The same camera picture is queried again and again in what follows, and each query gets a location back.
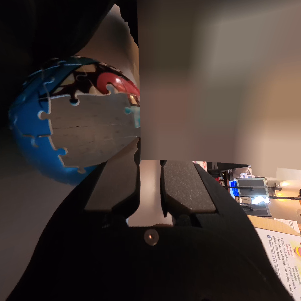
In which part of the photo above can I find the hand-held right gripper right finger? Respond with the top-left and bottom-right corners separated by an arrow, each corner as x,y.
160,160 -> 216,218

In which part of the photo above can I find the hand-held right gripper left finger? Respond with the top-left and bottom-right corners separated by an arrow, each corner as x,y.
84,138 -> 141,218

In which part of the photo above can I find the blue shark puzzle ball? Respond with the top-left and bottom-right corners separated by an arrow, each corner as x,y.
8,56 -> 141,187

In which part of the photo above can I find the small white paper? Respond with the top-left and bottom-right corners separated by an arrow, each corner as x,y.
273,218 -> 299,234

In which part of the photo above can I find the printed instruction sheet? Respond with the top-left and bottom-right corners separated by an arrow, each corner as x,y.
255,226 -> 301,299

